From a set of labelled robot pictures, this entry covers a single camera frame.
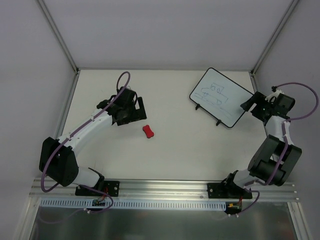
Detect red bone-shaped eraser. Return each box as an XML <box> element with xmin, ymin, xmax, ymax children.
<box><xmin>142</xmin><ymin>124</ymin><xmax>155</xmax><ymax>139</ymax></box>

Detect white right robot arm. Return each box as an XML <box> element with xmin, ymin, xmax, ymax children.
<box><xmin>217</xmin><ymin>90</ymin><xmax>302</xmax><ymax>198</ymax></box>

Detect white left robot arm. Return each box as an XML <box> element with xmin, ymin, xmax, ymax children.
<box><xmin>39</xmin><ymin>87</ymin><xmax>147</xmax><ymax>196</ymax></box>

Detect black-framed small whiteboard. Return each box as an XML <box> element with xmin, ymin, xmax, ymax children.
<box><xmin>189</xmin><ymin>67</ymin><xmax>253</xmax><ymax>129</ymax></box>

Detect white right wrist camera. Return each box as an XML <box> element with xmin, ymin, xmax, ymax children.
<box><xmin>265</xmin><ymin>86</ymin><xmax>284</xmax><ymax>102</ymax></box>

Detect aluminium left corner post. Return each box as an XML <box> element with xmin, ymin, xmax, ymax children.
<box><xmin>37</xmin><ymin>0</ymin><xmax>80</xmax><ymax>75</ymax></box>

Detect aluminium corner post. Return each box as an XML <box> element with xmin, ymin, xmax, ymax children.
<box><xmin>37</xmin><ymin>0</ymin><xmax>80</xmax><ymax>75</ymax></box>
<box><xmin>250</xmin><ymin>0</ymin><xmax>300</xmax><ymax>76</ymax></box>

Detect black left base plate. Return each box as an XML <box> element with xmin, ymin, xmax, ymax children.
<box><xmin>75</xmin><ymin>180</ymin><xmax>120</xmax><ymax>197</ymax></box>

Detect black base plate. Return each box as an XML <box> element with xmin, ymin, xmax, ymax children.
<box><xmin>75</xmin><ymin>180</ymin><xmax>120</xmax><ymax>197</ymax></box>
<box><xmin>207</xmin><ymin>182</ymin><xmax>253</xmax><ymax>200</ymax></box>

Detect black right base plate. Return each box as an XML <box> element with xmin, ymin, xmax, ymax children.
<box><xmin>207</xmin><ymin>182</ymin><xmax>253</xmax><ymax>200</ymax></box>

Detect aluminium right corner post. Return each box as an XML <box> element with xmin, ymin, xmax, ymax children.
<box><xmin>250</xmin><ymin>0</ymin><xmax>300</xmax><ymax>76</ymax></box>

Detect white slotted cable duct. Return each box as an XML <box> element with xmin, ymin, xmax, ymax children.
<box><xmin>39</xmin><ymin>197</ymin><xmax>227</xmax><ymax>212</ymax></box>

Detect aluminium mounting rail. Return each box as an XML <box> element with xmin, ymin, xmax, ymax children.
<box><xmin>29</xmin><ymin>178</ymin><xmax>300</xmax><ymax>202</ymax></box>

